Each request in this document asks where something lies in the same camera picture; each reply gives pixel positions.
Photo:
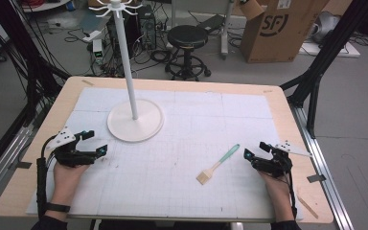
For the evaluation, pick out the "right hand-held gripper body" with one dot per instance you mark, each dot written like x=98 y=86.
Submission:
x=273 y=163

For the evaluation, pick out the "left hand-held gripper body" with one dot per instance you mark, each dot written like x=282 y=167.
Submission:
x=72 y=155

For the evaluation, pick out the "white hook stand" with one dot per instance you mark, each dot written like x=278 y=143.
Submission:
x=134 y=123

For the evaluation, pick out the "person's right hand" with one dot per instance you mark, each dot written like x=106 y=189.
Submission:
x=276 y=187

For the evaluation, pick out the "person's left hand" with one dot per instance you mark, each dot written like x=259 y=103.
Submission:
x=66 y=182

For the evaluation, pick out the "black tape piece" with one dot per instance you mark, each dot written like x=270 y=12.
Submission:
x=316 y=178
x=23 y=165

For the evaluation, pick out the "black wristband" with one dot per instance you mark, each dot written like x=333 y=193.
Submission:
x=57 y=207

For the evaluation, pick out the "thin wooden stick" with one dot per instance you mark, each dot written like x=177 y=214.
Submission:
x=307 y=207

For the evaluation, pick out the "white grid mat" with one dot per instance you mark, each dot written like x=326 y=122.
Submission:
x=188 y=127

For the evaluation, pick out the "white box with green display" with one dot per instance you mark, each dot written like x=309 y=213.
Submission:
x=97 y=51

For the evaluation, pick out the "white power strip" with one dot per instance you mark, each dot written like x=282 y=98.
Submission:
x=92 y=36

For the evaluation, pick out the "brown cardboard box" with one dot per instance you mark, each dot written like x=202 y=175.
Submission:
x=278 y=35

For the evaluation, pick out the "black computer tower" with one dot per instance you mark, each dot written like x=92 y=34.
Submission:
x=147 y=27

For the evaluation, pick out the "black round stool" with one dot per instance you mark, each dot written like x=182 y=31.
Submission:
x=187 y=36

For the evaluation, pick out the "aluminium rail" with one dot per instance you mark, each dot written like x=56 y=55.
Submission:
x=6 y=156
x=322 y=166

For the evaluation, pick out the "black metal frame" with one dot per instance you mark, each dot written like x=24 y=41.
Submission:
x=32 y=64
x=322 y=57

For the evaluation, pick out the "white metal post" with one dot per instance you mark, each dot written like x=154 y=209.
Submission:
x=226 y=28

